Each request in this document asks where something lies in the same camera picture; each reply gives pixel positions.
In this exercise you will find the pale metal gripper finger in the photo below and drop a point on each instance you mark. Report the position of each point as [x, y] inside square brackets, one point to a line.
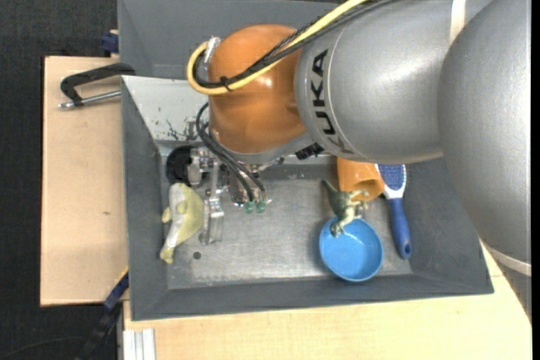
[204, 234]
[217, 225]

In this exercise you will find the yellow and white toy animal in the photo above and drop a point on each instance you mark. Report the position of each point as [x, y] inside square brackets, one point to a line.
[185, 215]

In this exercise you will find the grey metal bin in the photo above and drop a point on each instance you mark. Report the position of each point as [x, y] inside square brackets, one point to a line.
[274, 248]

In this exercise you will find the black round object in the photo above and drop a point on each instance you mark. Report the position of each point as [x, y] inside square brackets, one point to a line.
[177, 164]

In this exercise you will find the green toy dinosaur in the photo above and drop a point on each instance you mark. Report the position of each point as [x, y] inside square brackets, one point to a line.
[346, 206]

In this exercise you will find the orange cup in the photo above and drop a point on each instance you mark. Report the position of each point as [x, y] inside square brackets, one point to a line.
[354, 179]

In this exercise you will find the pale brown flat board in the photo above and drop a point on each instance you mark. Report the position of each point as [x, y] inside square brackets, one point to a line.
[80, 189]

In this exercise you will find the blue bowl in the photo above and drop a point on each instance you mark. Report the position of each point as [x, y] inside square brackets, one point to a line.
[354, 253]

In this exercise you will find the blue and white brush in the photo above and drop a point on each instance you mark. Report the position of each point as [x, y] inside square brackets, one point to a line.
[398, 219]

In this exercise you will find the black cylinder on white bracket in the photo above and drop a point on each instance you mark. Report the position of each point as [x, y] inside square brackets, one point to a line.
[308, 151]

